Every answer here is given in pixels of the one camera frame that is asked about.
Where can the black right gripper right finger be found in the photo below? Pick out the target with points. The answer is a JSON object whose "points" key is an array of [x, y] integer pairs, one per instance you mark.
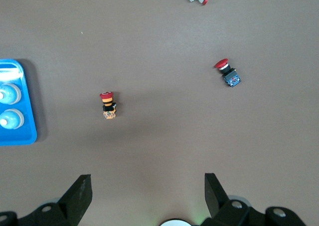
{"points": [[214, 198]]}

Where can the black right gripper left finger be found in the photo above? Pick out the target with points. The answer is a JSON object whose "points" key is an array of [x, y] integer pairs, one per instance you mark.
{"points": [[77, 198]]}

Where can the blue desk bell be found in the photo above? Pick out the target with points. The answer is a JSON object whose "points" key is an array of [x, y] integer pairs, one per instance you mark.
{"points": [[11, 118], [10, 93]]}

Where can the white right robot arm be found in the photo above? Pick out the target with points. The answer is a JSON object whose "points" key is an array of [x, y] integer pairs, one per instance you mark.
{"points": [[174, 223]]}

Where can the blue plastic tray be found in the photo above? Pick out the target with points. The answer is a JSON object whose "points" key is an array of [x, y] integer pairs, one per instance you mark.
{"points": [[27, 126]]}

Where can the orange emergency stop button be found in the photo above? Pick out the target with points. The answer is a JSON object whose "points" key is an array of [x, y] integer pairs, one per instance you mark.
{"points": [[109, 108]]}

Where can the red mushroom push button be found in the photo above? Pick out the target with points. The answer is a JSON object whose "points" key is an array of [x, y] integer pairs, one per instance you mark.
{"points": [[230, 76]]}

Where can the brown table cover sheet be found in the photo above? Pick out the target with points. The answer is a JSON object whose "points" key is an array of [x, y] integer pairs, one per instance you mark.
{"points": [[159, 49]]}

